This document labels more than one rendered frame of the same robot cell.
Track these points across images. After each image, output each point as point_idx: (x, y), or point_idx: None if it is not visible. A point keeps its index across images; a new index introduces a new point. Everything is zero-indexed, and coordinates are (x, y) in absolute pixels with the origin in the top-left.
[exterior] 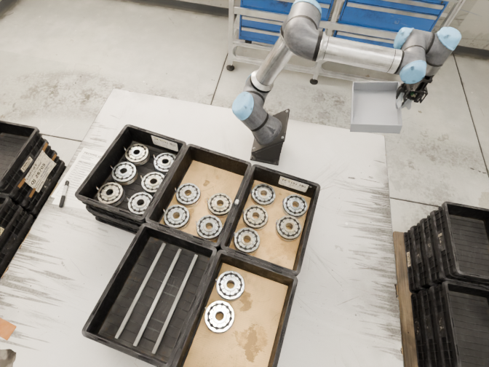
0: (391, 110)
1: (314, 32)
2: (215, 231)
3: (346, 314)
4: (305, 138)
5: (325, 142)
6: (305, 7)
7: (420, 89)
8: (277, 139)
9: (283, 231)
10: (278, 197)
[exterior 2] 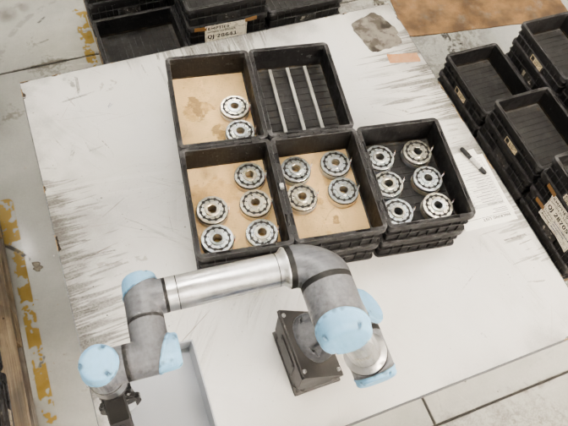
0: (134, 412)
1: (300, 254)
2: (286, 167)
3: (111, 193)
4: (256, 412)
5: (221, 425)
6: (340, 292)
7: None
8: (289, 316)
9: (215, 200)
10: (243, 246)
